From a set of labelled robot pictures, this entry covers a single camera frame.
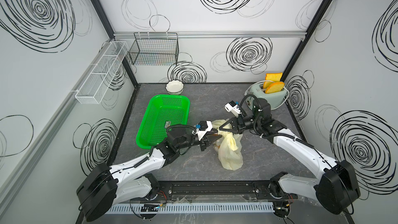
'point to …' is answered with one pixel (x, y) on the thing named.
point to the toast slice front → (274, 87)
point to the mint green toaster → (276, 99)
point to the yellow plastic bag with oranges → (229, 147)
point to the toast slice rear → (271, 78)
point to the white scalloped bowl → (174, 87)
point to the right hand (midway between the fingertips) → (222, 132)
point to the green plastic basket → (162, 111)
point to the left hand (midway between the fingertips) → (219, 133)
